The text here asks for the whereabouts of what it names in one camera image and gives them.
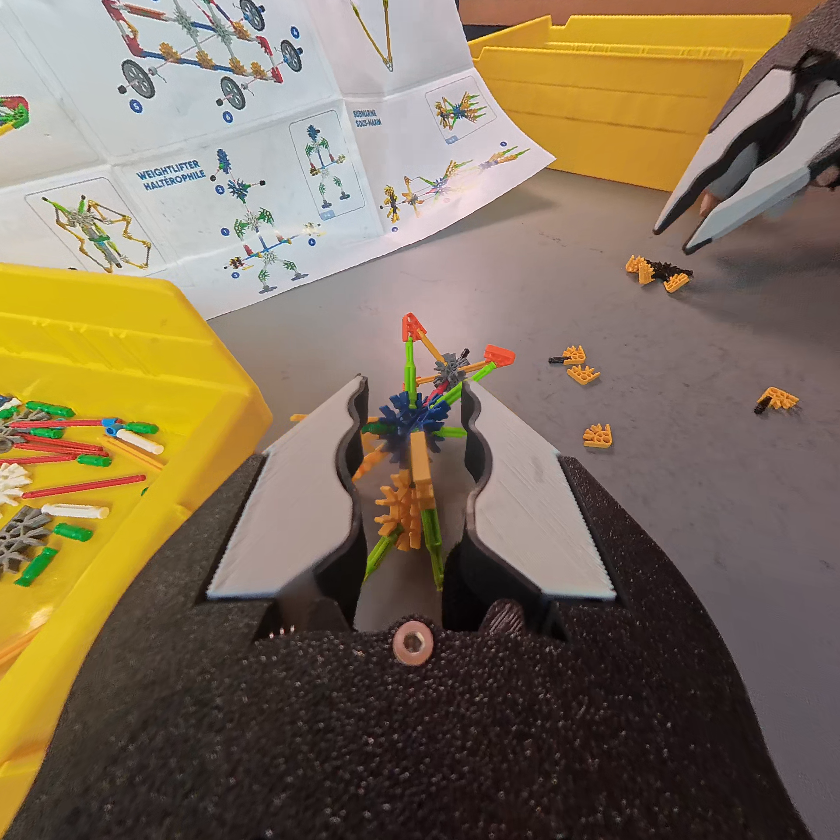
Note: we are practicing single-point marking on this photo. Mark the person's right hand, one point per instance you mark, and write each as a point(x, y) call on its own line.
point(709, 203)

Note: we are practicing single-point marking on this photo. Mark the printed instruction sheet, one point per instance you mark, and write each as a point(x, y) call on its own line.
point(197, 98)

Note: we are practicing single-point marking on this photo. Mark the grey desk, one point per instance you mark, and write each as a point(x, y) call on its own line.
point(656, 525)

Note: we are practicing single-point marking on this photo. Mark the yellow storage bin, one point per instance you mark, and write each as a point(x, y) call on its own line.
point(131, 341)
point(623, 98)

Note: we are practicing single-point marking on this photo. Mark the small yellow connector piece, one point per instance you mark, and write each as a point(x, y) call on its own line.
point(583, 375)
point(598, 437)

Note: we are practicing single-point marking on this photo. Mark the scattered loose toy pieces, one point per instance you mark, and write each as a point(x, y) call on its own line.
point(79, 485)

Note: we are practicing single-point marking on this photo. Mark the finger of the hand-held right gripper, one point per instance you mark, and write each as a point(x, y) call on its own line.
point(728, 131)
point(761, 200)

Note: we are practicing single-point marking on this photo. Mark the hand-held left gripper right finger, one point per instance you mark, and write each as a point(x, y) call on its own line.
point(538, 525)

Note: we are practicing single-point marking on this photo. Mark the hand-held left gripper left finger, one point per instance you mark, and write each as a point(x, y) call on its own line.
point(289, 525)

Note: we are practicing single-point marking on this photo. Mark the colourful toy construction model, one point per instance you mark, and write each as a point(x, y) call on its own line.
point(410, 420)

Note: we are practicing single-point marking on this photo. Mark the yellow connector with black rod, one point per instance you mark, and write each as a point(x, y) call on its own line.
point(781, 397)
point(574, 355)

